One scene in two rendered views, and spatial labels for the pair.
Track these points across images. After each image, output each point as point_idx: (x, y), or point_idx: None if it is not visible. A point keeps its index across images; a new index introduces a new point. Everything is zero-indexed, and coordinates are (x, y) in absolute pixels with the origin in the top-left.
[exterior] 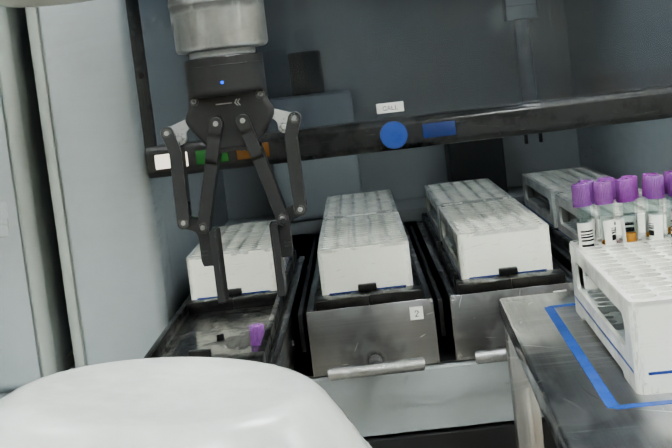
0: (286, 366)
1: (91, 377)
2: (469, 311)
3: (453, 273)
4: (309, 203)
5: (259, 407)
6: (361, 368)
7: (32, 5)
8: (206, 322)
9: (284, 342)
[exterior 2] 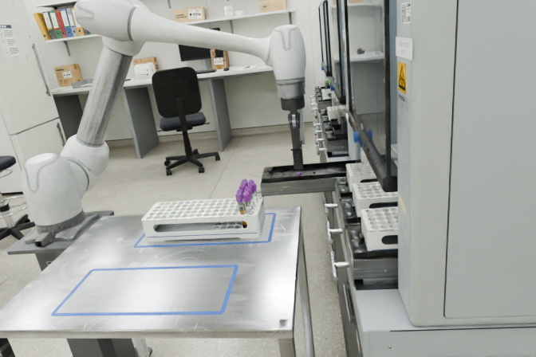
0: (297, 187)
1: (48, 154)
2: (340, 209)
3: None
4: None
5: (29, 162)
6: (323, 203)
7: None
8: (340, 167)
9: (300, 182)
